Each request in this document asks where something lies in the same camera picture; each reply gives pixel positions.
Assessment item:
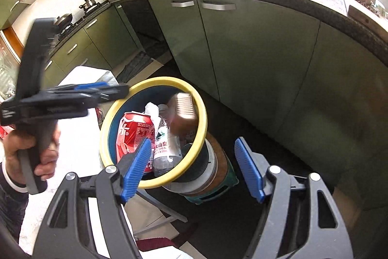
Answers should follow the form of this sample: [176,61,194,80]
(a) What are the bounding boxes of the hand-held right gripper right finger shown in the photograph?
[234,137,355,259]

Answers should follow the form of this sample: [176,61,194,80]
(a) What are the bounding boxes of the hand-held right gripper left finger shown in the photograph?
[32,138,152,259]

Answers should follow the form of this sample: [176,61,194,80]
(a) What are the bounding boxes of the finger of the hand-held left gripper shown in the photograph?
[48,82,110,93]
[82,85,130,109]

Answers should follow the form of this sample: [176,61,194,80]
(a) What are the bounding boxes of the clear plastic water bottle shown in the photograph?
[153,104,184,177]

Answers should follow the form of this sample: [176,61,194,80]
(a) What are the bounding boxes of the red soda can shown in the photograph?
[116,112,156,175]

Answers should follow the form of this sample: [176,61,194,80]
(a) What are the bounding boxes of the white tissue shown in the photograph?
[145,102,162,129]

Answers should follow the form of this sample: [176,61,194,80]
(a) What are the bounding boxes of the yellow-rimmed blue bin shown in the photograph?
[100,77,208,189]

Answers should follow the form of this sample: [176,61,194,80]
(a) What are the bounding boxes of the brown carton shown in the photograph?
[166,93,197,142]

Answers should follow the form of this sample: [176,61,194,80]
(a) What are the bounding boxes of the person's left forearm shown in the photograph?
[0,174,29,244]

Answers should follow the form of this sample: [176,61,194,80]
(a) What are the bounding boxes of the person's left hand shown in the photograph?
[3,127,61,184]

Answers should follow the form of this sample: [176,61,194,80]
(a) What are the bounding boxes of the white floral tablecloth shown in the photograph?
[45,65,122,187]

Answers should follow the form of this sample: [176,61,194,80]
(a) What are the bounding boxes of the dark floor mat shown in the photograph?
[117,51,154,84]

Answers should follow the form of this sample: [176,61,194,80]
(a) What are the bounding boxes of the green drawer cabinet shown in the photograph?
[45,4,143,86]

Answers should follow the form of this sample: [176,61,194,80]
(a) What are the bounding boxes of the grey metal table leg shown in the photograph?
[133,186,188,237]

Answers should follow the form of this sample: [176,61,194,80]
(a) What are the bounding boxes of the black wok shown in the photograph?
[55,13,74,28]

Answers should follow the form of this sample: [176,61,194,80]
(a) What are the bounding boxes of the red package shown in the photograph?
[0,125,17,140]

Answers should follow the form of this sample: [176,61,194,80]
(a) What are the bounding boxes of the gas stove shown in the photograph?
[57,1,111,38]

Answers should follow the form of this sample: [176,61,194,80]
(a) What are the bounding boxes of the green sink cabinet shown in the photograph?
[148,0,388,217]

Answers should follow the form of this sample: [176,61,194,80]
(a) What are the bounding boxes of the wooden door frame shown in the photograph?
[0,27,25,65]

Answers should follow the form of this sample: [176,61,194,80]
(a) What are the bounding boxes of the white wrist bracelet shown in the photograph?
[1,160,29,194]

